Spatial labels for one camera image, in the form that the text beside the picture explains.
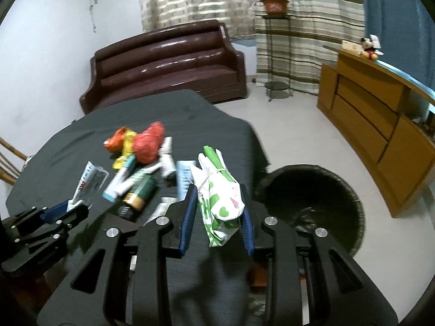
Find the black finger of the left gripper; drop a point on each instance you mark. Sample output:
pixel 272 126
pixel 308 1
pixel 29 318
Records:
pixel 72 218

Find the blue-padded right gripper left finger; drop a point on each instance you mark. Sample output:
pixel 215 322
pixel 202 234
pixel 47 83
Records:
pixel 190 204

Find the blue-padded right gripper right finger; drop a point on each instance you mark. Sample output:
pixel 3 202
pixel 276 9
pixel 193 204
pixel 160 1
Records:
pixel 246 225

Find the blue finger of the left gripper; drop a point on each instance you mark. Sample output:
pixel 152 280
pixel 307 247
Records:
pixel 55 213

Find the white green patterned wrapper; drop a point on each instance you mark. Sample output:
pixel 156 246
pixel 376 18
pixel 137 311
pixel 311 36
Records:
pixel 219 196

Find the white knotted paper wrapper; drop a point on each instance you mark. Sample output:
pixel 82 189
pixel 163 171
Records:
pixel 166 159

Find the white red printed packet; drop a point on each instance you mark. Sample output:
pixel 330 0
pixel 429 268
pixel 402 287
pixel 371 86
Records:
pixel 90 182

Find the white tube green print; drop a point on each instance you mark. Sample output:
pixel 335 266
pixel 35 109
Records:
pixel 135 178

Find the green gold tube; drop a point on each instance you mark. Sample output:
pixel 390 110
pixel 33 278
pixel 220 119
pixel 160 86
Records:
pixel 138 195

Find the light blue white tube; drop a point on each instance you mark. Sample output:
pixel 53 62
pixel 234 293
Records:
pixel 111 192

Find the red plastic bag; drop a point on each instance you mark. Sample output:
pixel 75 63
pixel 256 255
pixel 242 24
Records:
pixel 147 144

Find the yellow snack wrapper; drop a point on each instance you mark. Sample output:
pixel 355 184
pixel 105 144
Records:
pixel 127 149

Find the orange wrapper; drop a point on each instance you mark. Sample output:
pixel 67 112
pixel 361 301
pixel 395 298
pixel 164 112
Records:
pixel 115 143

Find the white blue printed sachet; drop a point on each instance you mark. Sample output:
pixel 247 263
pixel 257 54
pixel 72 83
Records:
pixel 183 178

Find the black wicker trash bin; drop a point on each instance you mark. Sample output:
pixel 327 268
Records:
pixel 308 196

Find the dark grey table cloth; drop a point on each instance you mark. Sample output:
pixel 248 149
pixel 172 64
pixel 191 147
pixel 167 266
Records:
pixel 208 286

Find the dark brown leather sofa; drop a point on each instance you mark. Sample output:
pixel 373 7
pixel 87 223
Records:
pixel 196 56

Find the brown wooden cabinet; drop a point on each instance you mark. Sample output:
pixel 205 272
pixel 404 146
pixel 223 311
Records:
pixel 375 107

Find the black metal plant stand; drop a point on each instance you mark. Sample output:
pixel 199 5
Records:
pixel 278 46

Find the small beige box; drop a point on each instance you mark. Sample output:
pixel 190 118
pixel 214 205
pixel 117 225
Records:
pixel 352 47

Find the beige patterned curtain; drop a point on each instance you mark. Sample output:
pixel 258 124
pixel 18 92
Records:
pixel 237 15

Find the Mickey Mouse plush toy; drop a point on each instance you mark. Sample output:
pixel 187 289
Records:
pixel 368 50

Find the potted plant terracotta pot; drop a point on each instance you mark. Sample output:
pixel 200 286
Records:
pixel 274 1

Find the white paper tag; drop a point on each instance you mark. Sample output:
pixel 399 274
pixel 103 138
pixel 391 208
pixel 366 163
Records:
pixel 376 44

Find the green striped curtain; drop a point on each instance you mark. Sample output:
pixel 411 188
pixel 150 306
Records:
pixel 316 27

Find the blue curtain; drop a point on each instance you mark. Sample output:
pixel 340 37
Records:
pixel 406 32

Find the wooden chair frame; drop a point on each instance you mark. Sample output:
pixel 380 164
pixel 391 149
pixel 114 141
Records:
pixel 9 171

